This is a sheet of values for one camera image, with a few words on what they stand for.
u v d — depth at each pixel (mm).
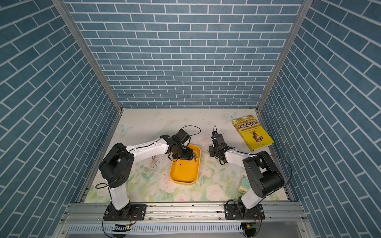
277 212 756
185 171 873
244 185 769
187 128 752
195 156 933
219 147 736
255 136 1016
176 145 687
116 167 480
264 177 460
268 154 500
